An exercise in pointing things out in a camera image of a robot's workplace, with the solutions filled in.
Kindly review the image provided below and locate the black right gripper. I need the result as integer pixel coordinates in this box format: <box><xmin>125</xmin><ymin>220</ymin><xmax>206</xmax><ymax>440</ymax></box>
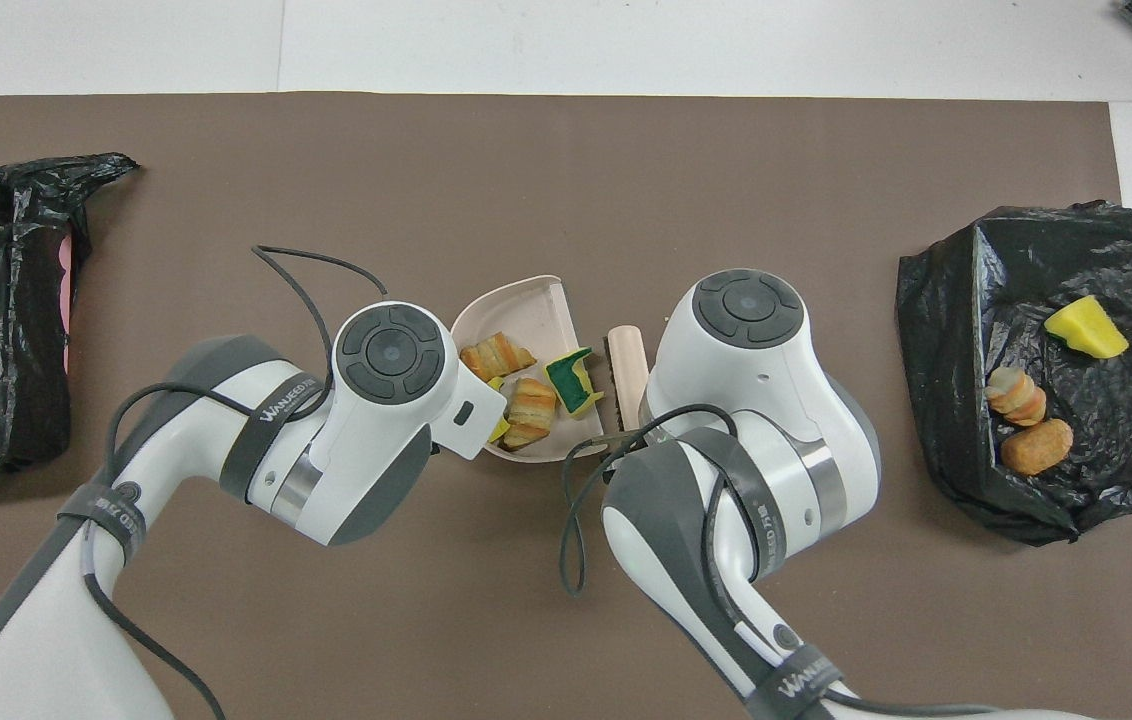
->
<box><xmin>611</xmin><ymin>420</ymin><xmax>672</xmax><ymax>451</ymax></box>

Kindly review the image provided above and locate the beige hand brush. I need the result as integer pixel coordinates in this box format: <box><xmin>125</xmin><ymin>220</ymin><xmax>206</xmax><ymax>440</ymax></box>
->
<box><xmin>605</xmin><ymin>325</ymin><xmax>650</xmax><ymax>433</ymax></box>

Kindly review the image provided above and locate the yellow sponge with green pad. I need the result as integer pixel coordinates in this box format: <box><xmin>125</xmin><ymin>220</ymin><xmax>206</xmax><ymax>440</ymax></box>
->
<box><xmin>545</xmin><ymin>346</ymin><xmax>605</xmax><ymax>416</ymax></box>

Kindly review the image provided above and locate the striped croissant piece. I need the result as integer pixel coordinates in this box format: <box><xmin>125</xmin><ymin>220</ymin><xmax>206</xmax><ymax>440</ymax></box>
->
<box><xmin>984</xmin><ymin>366</ymin><xmax>1049</xmax><ymax>429</ymax></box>
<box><xmin>504</xmin><ymin>376</ymin><xmax>560</xmax><ymax>451</ymax></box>

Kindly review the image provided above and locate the pale croissant piece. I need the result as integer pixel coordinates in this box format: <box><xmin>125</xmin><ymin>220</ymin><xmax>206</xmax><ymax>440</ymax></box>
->
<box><xmin>459</xmin><ymin>332</ymin><xmax>538</xmax><ymax>382</ymax></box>

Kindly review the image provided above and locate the beige plastic dustpan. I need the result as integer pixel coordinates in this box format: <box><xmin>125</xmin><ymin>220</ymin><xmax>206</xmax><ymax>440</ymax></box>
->
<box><xmin>450</xmin><ymin>274</ymin><xmax>611</xmax><ymax>463</ymax></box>

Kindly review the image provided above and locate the green and yellow sponge wedge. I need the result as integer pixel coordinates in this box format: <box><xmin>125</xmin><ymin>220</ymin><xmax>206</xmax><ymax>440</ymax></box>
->
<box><xmin>1043</xmin><ymin>295</ymin><xmax>1130</xmax><ymax>360</ymax></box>

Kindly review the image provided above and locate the black trash bag bin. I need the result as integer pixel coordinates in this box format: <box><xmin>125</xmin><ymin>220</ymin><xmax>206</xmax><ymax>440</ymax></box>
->
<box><xmin>895</xmin><ymin>200</ymin><xmax>1132</xmax><ymax>547</ymax></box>

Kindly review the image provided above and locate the pink bin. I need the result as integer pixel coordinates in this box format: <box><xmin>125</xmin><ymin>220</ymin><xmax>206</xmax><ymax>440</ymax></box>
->
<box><xmin>57</xmin><ymin>228</ymin><xmax>77</xmax><ymax>373</ymax></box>

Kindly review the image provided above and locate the brown table mat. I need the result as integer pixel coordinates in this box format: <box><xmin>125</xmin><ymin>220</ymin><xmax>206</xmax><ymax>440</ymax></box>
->
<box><xmin>0</xmin><ymin>92</ymin><xmax>1132</xmax><ymax>720</ymax></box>

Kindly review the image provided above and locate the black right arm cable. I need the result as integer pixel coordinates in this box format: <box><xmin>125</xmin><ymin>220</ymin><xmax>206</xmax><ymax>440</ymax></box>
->
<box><xmin>559</xmin><ymin>403</ymin><xmax>757</xmax><ymax>599</ymax></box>

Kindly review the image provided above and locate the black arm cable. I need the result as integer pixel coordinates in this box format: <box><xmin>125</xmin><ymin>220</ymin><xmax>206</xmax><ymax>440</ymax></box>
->
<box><xmin>81</xmin><ymin>245</ymin><xmax>392</xmax><ymax>720</ymax></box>
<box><xmin>559</xmin><ymin>403</ymin><xmax>757</xmax><ymax>599</ymax></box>

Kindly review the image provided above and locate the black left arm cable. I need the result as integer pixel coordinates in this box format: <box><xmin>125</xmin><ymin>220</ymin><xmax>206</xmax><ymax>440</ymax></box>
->
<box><xmin>81</xmin><ymin>245</ymin><xmax>392</xmax><ymax>720</ymax></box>

